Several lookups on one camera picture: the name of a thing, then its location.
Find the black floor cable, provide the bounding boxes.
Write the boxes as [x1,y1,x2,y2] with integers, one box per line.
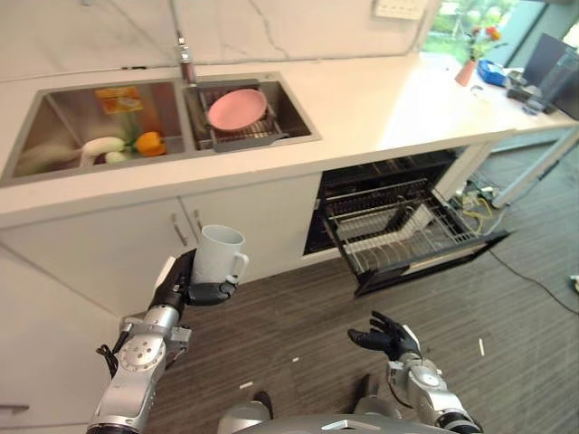
[487,249,579,314]

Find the blue plastic container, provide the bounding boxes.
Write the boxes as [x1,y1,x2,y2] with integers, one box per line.
[478,58,508,86]

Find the dark blender jug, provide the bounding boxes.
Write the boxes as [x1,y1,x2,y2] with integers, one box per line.
[537,46,579,115]

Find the silver robot torso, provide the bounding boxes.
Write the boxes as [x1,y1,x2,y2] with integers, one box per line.
[217,391,429,434]

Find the orange sticker label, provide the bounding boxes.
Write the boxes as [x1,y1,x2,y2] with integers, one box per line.
[94,86,146,115]

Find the stainless steel double sink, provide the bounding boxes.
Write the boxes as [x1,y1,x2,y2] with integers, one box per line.
[0,71,324,189]

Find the pink plate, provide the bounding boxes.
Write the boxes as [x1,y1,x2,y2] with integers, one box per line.
[206,89,269,131]

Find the black monitor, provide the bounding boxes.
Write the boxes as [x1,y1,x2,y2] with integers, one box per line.
[522,32,579,121]

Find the chrome kitchen faucet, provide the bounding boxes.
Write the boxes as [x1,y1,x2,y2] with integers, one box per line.
[167,0,199,88]

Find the yellow cable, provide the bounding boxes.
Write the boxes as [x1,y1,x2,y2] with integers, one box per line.
[465,193,494,235]

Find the pink flower vase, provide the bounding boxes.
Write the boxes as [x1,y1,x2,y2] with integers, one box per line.
[454,59,479,87]

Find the white wall socket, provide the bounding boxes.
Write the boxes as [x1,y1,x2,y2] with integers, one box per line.
[371,0,427,21]

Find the white radish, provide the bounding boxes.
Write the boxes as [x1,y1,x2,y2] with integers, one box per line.
[81,136,126,156]

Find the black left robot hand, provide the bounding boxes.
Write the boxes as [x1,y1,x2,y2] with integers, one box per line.
[149,247,240,310]

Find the dark sink drain rack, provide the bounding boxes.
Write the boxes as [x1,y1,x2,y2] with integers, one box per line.
[195,79,290,153]

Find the orange bell pepper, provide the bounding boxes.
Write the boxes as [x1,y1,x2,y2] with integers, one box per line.
[135,131,167,157]

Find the white ceramic mug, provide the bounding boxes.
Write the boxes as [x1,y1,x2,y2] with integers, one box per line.
[191,224,251,287]

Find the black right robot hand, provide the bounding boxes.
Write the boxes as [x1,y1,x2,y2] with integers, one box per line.
[346,310,422,362]

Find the white table leg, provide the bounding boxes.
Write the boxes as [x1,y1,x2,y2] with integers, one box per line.
[491,127,579,210]

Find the white power strip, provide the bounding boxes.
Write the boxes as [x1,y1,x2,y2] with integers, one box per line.
[456,180,497,209]

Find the wire dishwasher rack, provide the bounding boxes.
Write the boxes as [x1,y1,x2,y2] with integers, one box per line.
[326,176,476,275]

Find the white dishwasher cutlery basket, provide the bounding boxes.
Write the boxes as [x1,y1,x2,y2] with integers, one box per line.
[404,203,436,232]

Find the black dishwasher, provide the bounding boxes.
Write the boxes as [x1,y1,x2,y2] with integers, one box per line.
[301,147,511,298]

